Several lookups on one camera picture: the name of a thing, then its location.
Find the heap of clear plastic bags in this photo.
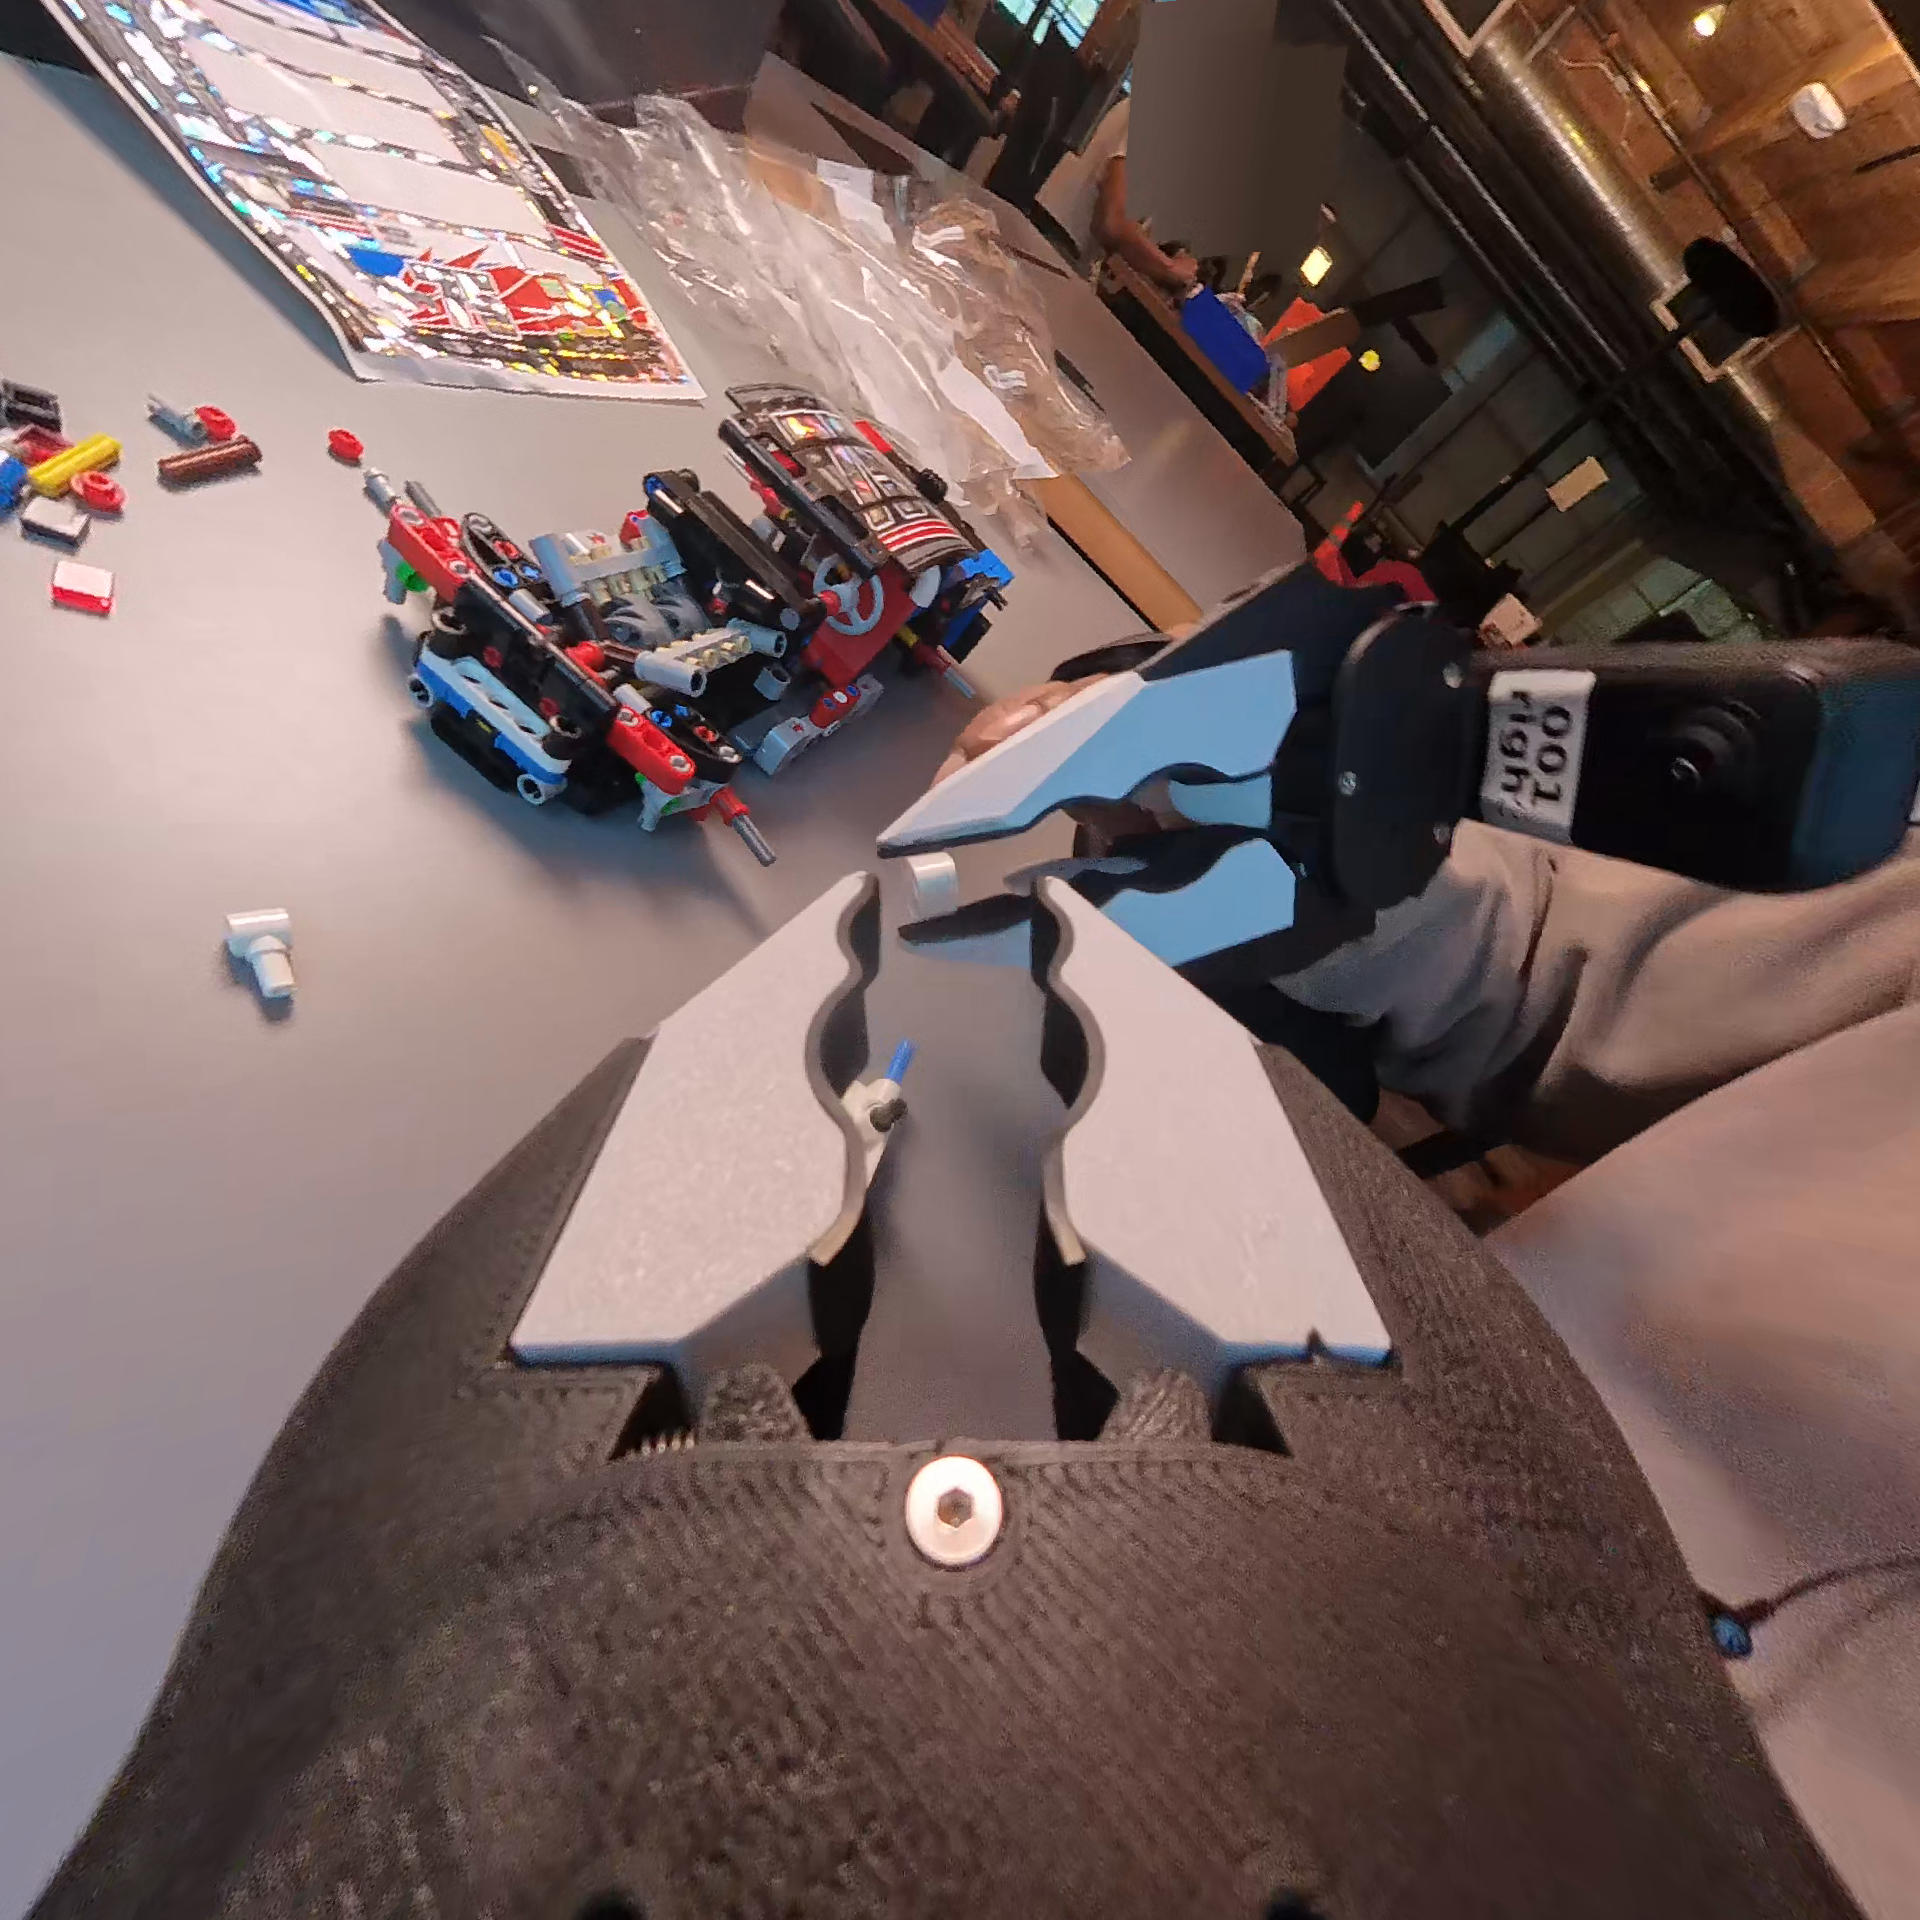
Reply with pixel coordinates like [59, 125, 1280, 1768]
[493, 45, 1132, 519]

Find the pile of mixed lego pieces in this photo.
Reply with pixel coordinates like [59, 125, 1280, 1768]
[0, 376, 374, 618]

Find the person's right hand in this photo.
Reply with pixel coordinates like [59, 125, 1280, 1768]
[930, 678, 1170, 800]

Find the small blue storage bin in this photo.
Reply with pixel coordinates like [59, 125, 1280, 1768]
[1176, 285, 1271, 395]

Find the partly built lego car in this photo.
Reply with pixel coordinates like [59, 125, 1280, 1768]
[360, 381, 1016, 872]

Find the red chair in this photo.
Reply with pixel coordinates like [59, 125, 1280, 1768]
[1310, 504, 1438, 602]

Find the black lapel microphone cable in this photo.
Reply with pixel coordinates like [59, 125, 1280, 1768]
[1705, 1561, 1920, 1661]

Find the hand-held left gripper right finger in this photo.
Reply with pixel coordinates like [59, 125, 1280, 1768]
[1035, 877, 1398, 1412]

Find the shiny sticker sheet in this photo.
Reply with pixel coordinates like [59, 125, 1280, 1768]
[45, 0, 704, 404]

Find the blue and white lego panel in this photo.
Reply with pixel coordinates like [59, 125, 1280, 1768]
[840, 1040, 919, 1141]

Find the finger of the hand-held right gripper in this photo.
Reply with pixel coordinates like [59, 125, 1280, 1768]
[895, 779, 1308, 970]
[877, 649, 1301, 862]

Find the person's right forearm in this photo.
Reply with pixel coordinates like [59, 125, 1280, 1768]
[1276, 817, 1920, 1170]

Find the silver ventilation duct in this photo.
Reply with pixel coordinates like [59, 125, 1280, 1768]
[1433, 0, 1860, 586]

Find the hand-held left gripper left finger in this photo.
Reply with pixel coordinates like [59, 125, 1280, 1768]
[508, 872, 888, 1406]

